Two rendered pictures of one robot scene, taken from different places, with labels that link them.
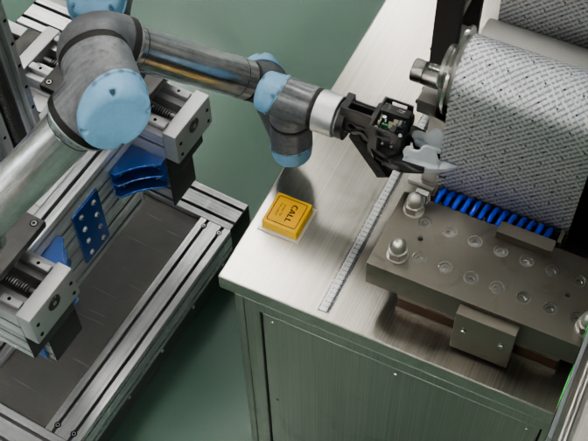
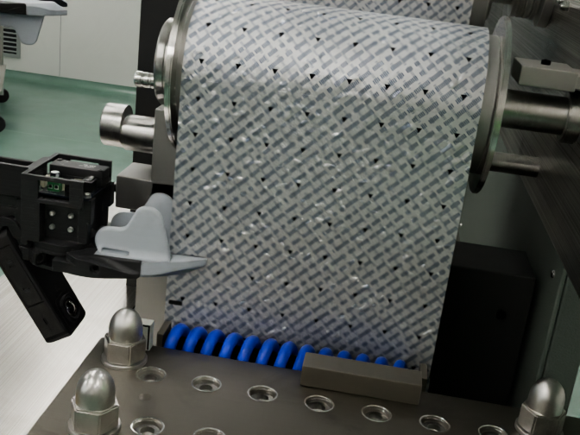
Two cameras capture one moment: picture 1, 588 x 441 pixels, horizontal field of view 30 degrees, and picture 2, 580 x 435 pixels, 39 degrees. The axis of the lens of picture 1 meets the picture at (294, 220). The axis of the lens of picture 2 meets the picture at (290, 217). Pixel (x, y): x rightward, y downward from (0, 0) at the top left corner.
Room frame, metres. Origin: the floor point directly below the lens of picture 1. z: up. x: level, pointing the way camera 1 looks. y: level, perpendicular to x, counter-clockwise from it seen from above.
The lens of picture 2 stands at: (0.47, -0.09, 1.37)
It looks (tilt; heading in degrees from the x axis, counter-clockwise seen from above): 19 degrees down; 338
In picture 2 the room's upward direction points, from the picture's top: 7 degrees clockwise
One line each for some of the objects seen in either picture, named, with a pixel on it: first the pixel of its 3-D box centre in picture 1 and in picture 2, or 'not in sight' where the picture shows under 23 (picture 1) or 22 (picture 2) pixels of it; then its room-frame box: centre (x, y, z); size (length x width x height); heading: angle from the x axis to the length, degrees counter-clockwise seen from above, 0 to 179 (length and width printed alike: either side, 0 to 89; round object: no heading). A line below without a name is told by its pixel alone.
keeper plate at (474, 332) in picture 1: (482, 337); not in sight; (0.84, -0.30, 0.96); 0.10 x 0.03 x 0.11; 63
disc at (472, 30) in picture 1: (458, 70); (190, 64); (1.16, -0.27, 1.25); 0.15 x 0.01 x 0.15; 153
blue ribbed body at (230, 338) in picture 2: (495, 217); (290, 362); (1.03, -0.34, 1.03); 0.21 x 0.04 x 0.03; 63
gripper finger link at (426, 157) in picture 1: (430, 157); (149, 239); (1.10, -0.23, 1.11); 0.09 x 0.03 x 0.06; 62
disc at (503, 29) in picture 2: not in sight; (488, 106); (1.05, -0.49, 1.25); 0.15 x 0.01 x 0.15; 153
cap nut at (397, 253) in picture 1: (397, 248); (95, 399); (0.96, -0.17, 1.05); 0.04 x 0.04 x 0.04
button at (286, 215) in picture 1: (287, 215); not in sight; (1.13, 0.01, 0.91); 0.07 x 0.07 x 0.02; 63
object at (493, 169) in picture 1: (508, 177); (306, 259); (1.05, -0.35, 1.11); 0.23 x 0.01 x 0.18; 63
